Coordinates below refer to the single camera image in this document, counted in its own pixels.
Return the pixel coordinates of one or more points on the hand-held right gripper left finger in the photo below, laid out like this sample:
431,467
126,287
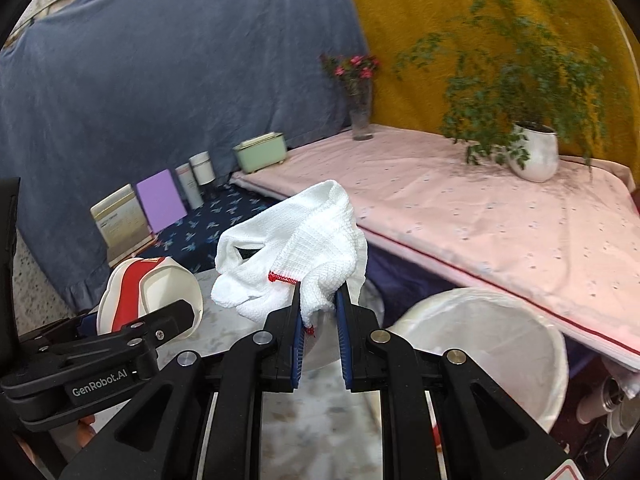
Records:
296,355

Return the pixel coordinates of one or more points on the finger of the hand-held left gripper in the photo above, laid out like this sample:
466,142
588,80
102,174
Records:
60,334
100,360

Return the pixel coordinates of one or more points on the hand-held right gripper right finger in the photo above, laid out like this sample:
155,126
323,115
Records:
345,355

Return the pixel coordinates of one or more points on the red and white paper cup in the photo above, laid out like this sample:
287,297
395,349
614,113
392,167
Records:
165,285

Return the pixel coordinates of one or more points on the white knit gloves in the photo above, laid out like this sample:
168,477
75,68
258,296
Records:
310,240

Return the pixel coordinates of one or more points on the bin with white bag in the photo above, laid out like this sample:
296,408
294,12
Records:
490,340

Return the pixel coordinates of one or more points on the person's left hand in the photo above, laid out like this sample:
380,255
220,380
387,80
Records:
86,427

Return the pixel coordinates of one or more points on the grey floral tablecloth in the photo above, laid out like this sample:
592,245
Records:
310,425

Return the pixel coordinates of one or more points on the beige open book box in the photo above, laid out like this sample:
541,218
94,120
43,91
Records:
120,225

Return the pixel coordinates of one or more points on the navy floral cloth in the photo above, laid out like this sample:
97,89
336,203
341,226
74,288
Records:
210,225

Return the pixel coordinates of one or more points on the purple card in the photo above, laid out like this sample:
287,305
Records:
160,200

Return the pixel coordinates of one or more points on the pink cloth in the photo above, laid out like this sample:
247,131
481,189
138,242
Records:
475,230

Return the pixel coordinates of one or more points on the white and grey bottle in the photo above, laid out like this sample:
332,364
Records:
190,185

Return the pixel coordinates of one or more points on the green box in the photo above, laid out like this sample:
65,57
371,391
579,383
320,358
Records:
260,152

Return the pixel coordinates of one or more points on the white jar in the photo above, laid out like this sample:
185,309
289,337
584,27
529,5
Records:
202,167

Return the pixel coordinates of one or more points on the glass vase with pink flowers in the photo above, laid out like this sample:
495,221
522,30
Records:
361,115

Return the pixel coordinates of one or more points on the blue hanging cloth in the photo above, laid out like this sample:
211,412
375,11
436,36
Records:
175,85

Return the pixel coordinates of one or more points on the pink thermos bottle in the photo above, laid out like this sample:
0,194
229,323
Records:
595,402

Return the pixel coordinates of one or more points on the potted green plant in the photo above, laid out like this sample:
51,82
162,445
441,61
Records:
535,152

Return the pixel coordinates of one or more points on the yellow hanging cloth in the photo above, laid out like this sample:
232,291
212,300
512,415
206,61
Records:
425,5

